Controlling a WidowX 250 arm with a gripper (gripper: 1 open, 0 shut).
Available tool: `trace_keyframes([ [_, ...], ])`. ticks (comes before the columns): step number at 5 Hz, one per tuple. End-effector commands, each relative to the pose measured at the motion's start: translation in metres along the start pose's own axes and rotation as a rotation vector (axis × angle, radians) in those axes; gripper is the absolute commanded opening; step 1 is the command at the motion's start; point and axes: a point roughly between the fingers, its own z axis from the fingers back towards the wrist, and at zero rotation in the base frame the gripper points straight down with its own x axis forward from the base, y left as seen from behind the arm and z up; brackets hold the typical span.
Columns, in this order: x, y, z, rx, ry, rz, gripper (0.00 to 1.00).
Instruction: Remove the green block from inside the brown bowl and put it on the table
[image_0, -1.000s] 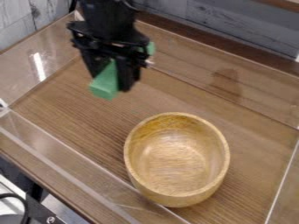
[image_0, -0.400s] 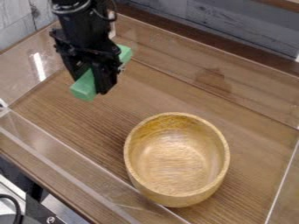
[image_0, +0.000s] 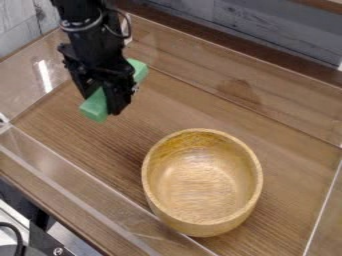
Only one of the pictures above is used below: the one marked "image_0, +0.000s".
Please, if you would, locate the clear acrylic tray wall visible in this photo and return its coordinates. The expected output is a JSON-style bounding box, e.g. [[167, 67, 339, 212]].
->
[[0, 123, 217, 256]]

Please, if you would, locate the green rectangular block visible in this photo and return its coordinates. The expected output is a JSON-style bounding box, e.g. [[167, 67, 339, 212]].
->
[[79, 58, 148, 123]]

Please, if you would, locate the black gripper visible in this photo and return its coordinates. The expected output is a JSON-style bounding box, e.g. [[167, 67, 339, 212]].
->
[[58, 28, 135, 115]]

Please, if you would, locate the black cable bottom left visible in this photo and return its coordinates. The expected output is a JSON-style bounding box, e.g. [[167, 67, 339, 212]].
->
[[0, 221, 25, 256]]

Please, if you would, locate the clear acrylic corner bracket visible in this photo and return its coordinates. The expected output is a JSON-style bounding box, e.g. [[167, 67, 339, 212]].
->
[[115, 13, 132, 45]]

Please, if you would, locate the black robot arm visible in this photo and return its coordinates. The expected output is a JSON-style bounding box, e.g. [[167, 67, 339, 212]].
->
[[51, 0, 136, 115]]

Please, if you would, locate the brown wooden bowl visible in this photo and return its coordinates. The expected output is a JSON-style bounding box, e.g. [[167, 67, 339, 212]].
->
[[142, 128, 265, 237]]

